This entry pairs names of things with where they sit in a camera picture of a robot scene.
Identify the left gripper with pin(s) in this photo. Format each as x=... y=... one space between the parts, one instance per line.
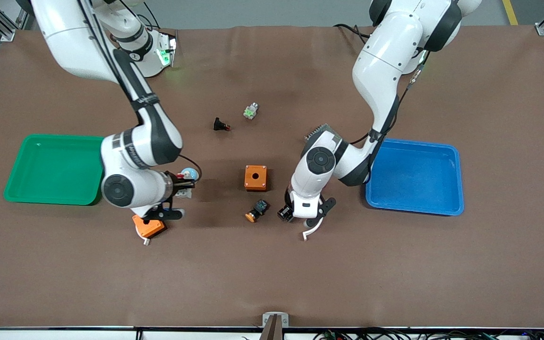
x=285 y=213

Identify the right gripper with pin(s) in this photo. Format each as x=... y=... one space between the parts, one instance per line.
x=175 y=184

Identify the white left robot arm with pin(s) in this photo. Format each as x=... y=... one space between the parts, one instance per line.
x=385 y=61

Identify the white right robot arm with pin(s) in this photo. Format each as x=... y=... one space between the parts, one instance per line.
x=125 y=156

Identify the blue and white dome button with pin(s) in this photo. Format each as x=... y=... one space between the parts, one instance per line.
x=191 y=172

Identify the orange and black pushbutton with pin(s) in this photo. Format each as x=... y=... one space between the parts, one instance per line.
x=257 y=210

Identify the orange button box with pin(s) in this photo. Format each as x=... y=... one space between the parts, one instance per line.
x=255 y=177
x=151 y=229

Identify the brown table mat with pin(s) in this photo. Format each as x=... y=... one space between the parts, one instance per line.
x=272 y=274

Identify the black pushbutton with red tip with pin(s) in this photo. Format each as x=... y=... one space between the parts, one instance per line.
x=220 y=124

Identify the metal mesh power supply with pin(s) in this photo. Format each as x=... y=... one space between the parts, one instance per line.
x=319 y=128

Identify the green and white pushbutton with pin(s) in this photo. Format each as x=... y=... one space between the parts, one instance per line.
x=251 y=111

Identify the right base connector plate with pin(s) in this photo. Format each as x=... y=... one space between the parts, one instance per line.
x=167 y=52

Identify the blue plastic tray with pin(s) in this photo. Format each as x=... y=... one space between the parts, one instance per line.
x=418 y=179

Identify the green plastic tray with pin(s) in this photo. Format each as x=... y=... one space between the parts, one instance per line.
x=50 y=170

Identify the large white curved bracket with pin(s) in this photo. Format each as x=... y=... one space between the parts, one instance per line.
x=315 y=227

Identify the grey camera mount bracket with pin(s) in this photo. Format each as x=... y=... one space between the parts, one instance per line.
x=275 y=321

